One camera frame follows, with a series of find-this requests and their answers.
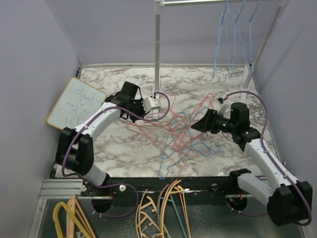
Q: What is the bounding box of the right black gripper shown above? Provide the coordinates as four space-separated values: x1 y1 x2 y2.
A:
192 108 237 134

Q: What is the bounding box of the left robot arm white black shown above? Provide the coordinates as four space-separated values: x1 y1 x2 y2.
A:
55 81 146 196

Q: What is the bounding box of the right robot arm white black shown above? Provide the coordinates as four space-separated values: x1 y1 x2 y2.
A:
191 102 313 226

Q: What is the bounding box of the small yellow-framed whiteboard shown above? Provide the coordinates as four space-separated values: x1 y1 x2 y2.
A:
46 77 106 130

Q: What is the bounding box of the yellow plastic hanger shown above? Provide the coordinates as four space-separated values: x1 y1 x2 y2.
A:
157 180 190 238

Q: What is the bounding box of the pink plastic hanger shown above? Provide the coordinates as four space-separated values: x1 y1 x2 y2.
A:
159 180 191 238

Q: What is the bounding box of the teal plastic hanger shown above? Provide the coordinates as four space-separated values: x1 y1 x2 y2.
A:
157 195 187 238

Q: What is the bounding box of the tan plastic hanger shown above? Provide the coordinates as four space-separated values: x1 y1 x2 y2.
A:
135 195 170 238

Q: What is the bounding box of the wooden hanger lower left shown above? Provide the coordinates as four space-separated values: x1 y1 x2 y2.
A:
66 194 96 238

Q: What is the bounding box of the yellow hanger lower left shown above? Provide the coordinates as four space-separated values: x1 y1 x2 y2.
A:
52 202 93 238

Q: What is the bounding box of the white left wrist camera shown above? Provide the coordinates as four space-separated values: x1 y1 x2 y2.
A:
142 96 160 114

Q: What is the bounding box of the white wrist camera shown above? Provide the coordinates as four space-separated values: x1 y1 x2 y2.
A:
142 96 160 114
216 97 229 115

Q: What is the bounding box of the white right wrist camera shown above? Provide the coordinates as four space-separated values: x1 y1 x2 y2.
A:
216 97 229 115

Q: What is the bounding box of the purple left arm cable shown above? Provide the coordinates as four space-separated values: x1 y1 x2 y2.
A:
61 92 171 218

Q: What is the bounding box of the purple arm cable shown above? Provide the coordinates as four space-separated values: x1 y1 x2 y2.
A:
61 92 171 218
224 91 313 225

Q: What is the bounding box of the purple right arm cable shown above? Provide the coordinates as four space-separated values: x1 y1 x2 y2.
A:
224 91 313 225

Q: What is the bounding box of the black front rail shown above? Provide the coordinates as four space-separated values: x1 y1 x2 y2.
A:
81 176 247 207

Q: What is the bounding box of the white clothes rack frame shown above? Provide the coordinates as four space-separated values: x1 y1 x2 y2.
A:
154 0 288 91

